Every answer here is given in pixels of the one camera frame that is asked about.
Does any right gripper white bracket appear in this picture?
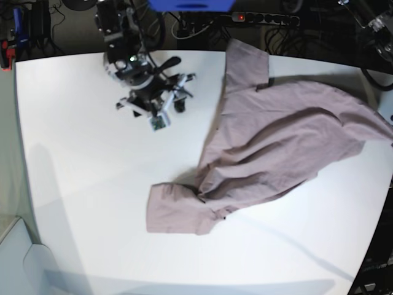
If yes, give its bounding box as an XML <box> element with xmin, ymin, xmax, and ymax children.
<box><xmin>115</xmin><ymin>73</ymin><xmax>196</xmax><ymax>131</ymax></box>

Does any mauve pink t-shirt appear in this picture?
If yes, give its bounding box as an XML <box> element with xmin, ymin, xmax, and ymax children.
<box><xmin>146</xmin><ymin>39</ymin><xmax>392</xmax><ymax>235</ymax></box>

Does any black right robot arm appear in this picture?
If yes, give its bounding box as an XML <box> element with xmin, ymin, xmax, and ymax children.
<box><xmin>95</xmin><ymin>1</ymin><xmax>195</xmax><ymax>131</ymax></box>

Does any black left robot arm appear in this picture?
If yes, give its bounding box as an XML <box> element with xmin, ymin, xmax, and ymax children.
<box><xmin>338</xmin><ymin>1</ymin><xmax>392</xmax><ymax>122</ymax></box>

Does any blue box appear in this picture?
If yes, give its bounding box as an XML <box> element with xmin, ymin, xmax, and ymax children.
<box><xmin>149</xmin><ymin>0</ymin><xmax>235</xmax><ymax>12</ymax></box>

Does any red black clamp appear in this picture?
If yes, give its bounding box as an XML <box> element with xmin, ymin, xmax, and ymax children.
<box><xmin>1</xmin><ymin>39</ymin><xmax>16</xmax><ymax>71</ymax></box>

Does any white power strip red switch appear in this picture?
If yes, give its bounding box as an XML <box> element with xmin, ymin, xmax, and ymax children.
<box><xmin>231</xmin><ymin>12</ymin><xmax>300</xmax><ymax>27</ymax></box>

